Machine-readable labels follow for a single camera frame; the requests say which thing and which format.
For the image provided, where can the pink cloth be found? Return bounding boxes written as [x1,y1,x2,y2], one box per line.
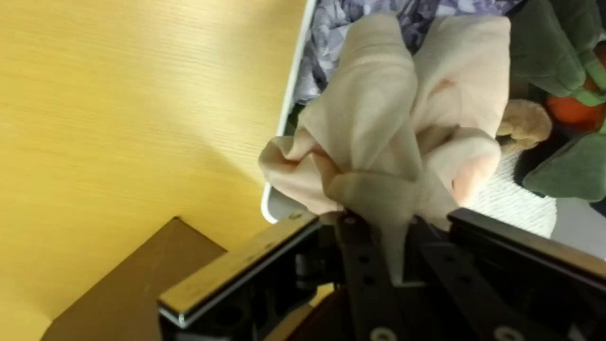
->
[257,11,512,287]

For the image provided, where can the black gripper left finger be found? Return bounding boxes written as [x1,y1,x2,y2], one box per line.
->
[331,212,408,341]

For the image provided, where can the white towel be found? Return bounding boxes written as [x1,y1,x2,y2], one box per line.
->
[463,159,560,240]

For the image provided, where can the white plastic bin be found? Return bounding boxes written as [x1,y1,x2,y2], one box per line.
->
[259,0,325,225]

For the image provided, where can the orange plush toy green leaves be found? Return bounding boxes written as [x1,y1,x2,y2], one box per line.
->
[507,0,606,204]

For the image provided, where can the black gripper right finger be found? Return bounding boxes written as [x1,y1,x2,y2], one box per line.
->
[412,229,552,341]

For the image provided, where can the brown plush toy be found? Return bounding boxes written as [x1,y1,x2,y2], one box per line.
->
[495,96,554,153]

